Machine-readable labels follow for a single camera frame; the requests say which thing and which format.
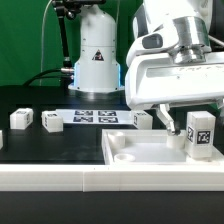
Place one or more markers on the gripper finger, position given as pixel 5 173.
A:
pixel 220 105
pixel 162 113

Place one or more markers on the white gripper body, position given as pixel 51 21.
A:
pixel 172 63

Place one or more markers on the white square tabletop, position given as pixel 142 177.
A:
pixel 149 147

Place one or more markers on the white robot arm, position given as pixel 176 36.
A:
pixel 97 71

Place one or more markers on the fiducial tag sheet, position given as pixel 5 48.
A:
pixel 79 116

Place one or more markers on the white U-shaped obstacle fence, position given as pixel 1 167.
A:
pixel 122 177

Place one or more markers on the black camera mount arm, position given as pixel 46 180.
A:
pixel 68 9

